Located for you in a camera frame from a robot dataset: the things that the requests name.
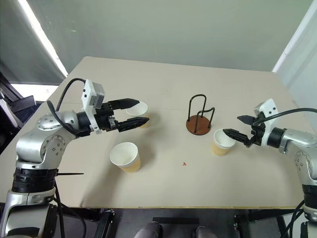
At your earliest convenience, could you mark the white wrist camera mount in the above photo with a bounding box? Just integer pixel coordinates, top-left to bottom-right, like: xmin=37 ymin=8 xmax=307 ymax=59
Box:
xmin=254 ymin=98 xmax=279 ymax=147
xmin=80 ymin=79 xmax=106 ymax=135

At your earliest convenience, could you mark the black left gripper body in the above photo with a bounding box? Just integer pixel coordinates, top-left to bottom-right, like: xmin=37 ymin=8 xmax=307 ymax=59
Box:
xmin=95 ymin=101 xmax=122 ymax=132

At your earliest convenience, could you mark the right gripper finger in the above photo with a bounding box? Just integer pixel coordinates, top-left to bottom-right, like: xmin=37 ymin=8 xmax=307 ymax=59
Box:
xmin=222 ymin=128 xmax=251 ymax=147
xmin=237 ymin=115 xmax=256 ymax=126

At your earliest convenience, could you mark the black wire cup holder stand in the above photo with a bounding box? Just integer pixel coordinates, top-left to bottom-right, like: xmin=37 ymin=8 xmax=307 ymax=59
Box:
xmin=186 ymin=94 xmax=215 ymax=136

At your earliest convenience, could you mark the black right body cable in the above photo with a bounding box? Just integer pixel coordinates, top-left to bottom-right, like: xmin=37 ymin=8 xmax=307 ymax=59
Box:
xmin=287 ymin=199 xmax=306 ymax=238

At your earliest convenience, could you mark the black metal table frame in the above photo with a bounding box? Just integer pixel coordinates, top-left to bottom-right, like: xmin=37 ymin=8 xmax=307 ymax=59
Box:
xmin=56 ymin=207 xmax=302 ymax=238

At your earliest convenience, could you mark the black left body cable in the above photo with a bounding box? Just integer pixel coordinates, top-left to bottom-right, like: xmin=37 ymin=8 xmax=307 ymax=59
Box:
xmin=54 ymin=183 xmax=87 ymax=238

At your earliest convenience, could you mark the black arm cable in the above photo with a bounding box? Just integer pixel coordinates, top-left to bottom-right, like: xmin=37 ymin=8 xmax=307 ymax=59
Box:
xmin=255 ymin=107 xmax=317 ymax=127
xmin=46 ymin=78 xmax=87 ymax=137

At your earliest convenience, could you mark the black background equipment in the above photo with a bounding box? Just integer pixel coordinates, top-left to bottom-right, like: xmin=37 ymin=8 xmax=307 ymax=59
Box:
xmin=0 ymin=71 xmax=37 ymax=129

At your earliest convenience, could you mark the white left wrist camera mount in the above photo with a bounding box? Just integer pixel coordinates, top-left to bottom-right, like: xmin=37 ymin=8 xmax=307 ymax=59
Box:
xmin=80 ymin=79 xmax=106 ymax=135

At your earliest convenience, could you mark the black flat bar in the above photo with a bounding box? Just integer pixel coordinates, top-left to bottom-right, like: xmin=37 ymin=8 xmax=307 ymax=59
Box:
xmin=153 ymin=217 xmax=200 ymax=225

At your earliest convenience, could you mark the dark rounded shape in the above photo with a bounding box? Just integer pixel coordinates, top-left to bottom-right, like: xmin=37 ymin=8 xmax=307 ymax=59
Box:
xmin=135 ymin=221 xmax=163 ymax=238
xmin=195 ymin=225 xmax=215 ymax=238

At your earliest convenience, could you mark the tan paper cup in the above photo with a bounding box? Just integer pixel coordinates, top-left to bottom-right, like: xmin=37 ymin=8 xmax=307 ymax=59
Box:
xmin=211 ymin=128 xmax=237 ymax=157
xmin=109 ymin=142 xmax=141 ymax=174
xmin=125 ymin=101 xmax=151 ymax=129

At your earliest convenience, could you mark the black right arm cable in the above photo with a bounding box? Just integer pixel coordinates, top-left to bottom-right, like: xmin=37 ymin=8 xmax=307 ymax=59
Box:
xmin=255 ymin=107 xmax=317 ymax=127

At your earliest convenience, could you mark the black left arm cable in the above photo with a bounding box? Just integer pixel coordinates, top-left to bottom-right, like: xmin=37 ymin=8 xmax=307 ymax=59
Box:
xmin=46 ymin=78 xmax=87 ymax=137

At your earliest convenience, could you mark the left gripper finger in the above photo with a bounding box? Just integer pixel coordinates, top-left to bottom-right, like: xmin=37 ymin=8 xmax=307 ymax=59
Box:
xmin=110 ymin=98 xmax=141 ymax=110
xmin=117 ymin=117 xmax=150 ymax=132

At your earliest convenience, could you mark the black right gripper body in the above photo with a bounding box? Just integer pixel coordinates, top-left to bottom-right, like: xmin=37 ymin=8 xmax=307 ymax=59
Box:
xmin=247 ymin=113 xmax=265 ymax=148

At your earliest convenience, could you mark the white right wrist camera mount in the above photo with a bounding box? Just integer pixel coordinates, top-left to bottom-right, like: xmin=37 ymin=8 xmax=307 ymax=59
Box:
xmin=254 ymin=98 xmax=279 ymax=147

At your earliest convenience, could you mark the black body cable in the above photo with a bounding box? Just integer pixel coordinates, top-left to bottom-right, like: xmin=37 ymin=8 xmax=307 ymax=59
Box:
xmin=54 ymin=183 xmax=87 ymax=238
xmin=287 ymin=199 xmax=306 ymax=238

